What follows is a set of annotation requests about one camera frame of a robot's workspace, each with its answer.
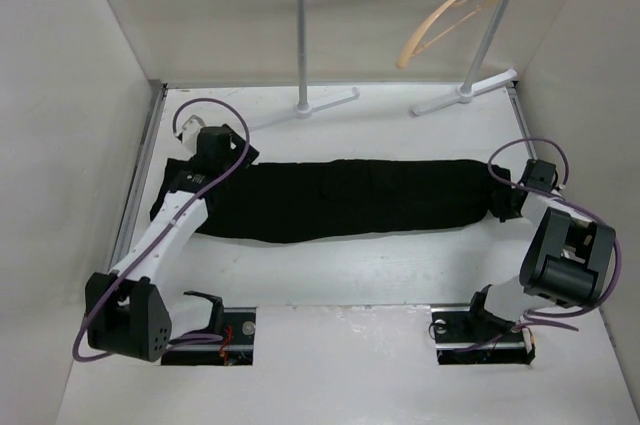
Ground black trousers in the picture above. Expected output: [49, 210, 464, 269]
[148, 156, 512, 245]

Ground beige wooden hanger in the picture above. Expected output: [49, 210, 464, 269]
[395, 0, 498, 70]

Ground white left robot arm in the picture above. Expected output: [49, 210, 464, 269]
[72, 126, 259, 362]

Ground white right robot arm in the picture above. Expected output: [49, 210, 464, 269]
[463, 192, 621, 341]

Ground white metal clothes rack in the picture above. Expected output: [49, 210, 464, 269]
[243, 0, 532, 132]

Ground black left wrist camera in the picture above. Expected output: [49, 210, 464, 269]
[196, 125, 237, 157]

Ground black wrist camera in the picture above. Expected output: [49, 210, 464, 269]
[196, 125, 237, 157]
[519, 159, 558, 193]

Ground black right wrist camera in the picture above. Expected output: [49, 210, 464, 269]
[519, 159, 558, 193]

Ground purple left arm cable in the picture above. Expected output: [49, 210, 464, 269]
[72, 98, 251, 363]

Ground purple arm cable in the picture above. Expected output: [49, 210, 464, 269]
[72, 98, 251, 363]
[486, 137, 623, 332]

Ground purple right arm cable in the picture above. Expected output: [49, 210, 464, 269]
[486, 137, 623, 332]

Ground aluminium table edge rail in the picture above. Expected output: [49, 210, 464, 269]
[108, 80, 167, 268]

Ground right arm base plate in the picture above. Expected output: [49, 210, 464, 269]
[428, 305, 536, 366]

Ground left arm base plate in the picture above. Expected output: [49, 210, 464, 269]
[160, 308, 257, 367]

